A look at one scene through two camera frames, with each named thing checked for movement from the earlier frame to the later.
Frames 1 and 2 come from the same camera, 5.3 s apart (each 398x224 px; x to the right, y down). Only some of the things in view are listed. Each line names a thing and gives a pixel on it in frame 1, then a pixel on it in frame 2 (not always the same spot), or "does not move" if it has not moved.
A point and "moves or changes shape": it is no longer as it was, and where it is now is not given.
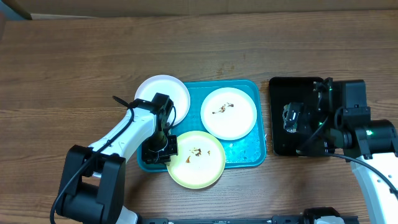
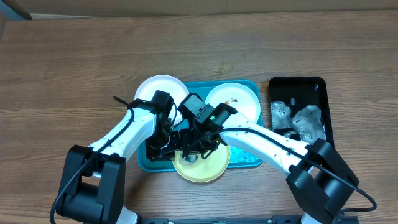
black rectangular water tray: [310, 135] does not move
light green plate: [200, 162] moves or changes shape
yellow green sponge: [290, 117] → [191, 158]
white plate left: [168, 86] does not move
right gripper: [307, 115] → [191, 146]
